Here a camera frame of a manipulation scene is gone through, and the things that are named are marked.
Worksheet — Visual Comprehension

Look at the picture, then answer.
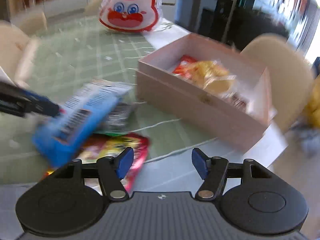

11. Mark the red yellow snack pouch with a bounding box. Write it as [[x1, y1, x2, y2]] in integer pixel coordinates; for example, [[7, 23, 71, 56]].
[[44, 132, 151, 193]]

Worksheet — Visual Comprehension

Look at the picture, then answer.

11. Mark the blue snack bag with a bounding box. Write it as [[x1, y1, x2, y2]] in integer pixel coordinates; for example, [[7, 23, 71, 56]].
[[32, 80, 133, 167]]

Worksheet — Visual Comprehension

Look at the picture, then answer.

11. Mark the yellow cake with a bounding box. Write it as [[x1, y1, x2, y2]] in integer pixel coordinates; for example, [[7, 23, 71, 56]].
[[187, 61, 236, 94]]

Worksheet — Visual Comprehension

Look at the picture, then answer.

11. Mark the red spicy snack packet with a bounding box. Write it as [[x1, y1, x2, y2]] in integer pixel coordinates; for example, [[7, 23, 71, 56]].
[[172, 55, 197, 79]]

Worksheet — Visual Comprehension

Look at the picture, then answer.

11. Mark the small green white candy packet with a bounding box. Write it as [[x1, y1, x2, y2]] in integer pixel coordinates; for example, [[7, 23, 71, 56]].
[[95, 102, 136, 137]]

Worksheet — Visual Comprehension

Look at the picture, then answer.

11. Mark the green grid tablecloth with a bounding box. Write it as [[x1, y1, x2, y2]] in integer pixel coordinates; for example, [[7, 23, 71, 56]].
[[0, 15, 218, 185]]

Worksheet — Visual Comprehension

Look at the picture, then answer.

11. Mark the dark brown snack packet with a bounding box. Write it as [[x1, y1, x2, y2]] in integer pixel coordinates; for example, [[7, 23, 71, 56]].
[[225, 93, 249, 112]]

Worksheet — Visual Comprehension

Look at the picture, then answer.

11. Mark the pink cardboard box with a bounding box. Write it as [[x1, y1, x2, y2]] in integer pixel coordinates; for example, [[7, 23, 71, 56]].
[[136, 33, 272, 152]]

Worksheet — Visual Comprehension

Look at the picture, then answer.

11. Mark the beige chair far left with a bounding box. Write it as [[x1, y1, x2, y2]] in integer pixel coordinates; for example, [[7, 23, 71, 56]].
[[17, 11, 47, 36]]

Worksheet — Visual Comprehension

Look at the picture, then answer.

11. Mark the yellow plush toy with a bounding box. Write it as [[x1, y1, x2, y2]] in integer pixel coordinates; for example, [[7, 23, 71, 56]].
[[303, 76, 320, 128]]

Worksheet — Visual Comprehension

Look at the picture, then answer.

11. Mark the beige chair behind box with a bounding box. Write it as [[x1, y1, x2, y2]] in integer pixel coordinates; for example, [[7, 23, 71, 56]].
[[241, 34, 313, 133]]

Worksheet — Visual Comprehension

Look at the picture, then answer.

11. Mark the rabbit face snack bag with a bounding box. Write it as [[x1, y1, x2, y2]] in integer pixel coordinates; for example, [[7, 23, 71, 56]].
[[99, 0, 163, 33]]

